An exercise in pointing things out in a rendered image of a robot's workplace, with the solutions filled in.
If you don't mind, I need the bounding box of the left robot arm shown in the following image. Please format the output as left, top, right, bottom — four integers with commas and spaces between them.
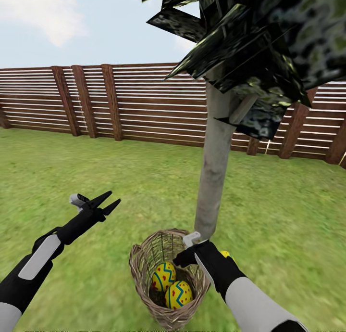
0, 191, 121, 332

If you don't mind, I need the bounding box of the easter egg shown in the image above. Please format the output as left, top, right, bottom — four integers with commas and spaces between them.
145, 236, 181, 305
220, 250, 236, 262
164, 279, 193, 309

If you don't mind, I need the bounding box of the wicker basket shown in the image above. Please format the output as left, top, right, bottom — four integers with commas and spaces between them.
128, 228, 211, 332

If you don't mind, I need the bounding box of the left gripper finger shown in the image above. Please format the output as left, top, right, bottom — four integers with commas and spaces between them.
88, 191, 111, 215
98, 199, 121, 216

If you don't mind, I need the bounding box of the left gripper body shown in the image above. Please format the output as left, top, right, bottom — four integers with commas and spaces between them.
69, 203, 106, 235

